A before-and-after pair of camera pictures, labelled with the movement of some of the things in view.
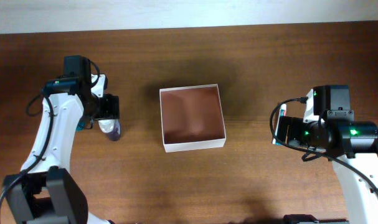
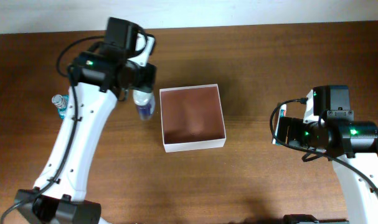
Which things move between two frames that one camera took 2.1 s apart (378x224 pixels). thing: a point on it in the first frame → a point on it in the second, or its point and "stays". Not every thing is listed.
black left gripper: (111, 108) → (147, 83)
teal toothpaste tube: (283, 112) stays
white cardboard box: (192, 117) stays
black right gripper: (293, 135) stays
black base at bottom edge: (297, 218) stays
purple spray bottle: (111, 128) → (145, 101)
